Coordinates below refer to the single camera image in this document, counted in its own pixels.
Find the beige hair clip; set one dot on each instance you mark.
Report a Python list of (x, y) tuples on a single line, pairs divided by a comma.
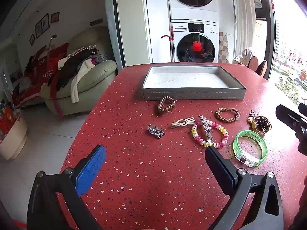
[(177, 124)]

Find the red paper door decoration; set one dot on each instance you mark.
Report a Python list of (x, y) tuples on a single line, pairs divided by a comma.
[(197, 46)]

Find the pile of dark clothes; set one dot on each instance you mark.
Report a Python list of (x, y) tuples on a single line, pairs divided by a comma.
[(67, 69)]

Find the white tall cabinet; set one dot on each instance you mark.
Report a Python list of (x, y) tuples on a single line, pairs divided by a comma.
[(134, 16)]

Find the white round bin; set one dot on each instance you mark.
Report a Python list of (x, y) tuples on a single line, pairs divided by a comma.
[(14, 143)]

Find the red blanket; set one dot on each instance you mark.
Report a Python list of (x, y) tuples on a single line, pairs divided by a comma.
[(36, 76)]

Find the green translucent bangle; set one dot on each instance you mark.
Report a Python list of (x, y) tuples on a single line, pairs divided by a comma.
[(236, 146)]

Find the small dark picture frame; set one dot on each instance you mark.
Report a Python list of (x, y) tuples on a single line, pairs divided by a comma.
[(32, 39)]

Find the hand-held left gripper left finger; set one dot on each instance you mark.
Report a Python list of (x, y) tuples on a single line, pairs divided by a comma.
[(92, 167)]

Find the silver star hair clip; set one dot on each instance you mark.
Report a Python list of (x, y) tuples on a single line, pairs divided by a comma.
[(206, 127)]

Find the white curtain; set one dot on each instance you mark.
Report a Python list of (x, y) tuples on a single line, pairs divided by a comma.
[(244, 16)]

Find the red picture frame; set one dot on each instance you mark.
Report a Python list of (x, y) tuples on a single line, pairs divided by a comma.
[(55, 16)]

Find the grey shallow tray box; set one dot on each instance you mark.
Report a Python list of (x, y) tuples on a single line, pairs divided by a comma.
[(191, 79)]

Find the brown chair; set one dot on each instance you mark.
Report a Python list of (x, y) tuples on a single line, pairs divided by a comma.
[(262, 68), (253, 63)]

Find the beige cloth on chair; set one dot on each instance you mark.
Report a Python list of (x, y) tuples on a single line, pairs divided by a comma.
[(244, 55)]

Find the silver rhinestone brooch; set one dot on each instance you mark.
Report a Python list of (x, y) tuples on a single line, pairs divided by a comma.
[(154, 131)]

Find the white washing machine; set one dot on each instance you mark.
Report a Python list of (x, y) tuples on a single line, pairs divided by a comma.
[(182, 28)]

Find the pale green sofa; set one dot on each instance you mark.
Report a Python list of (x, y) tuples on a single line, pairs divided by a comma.
[(96, 76)]

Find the red window sticker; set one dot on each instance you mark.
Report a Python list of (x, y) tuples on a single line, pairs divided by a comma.
[(295, 57)]

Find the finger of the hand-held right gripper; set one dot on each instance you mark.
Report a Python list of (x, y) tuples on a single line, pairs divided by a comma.
[(289, 117)]

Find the white garment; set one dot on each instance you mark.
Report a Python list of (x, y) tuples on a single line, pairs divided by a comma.
[(76, 83)]

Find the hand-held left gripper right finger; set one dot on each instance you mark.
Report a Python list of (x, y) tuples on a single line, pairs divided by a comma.
[(221, 170)]

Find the checkered beige cloth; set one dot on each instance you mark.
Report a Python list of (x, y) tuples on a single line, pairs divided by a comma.
[(223, 48)]

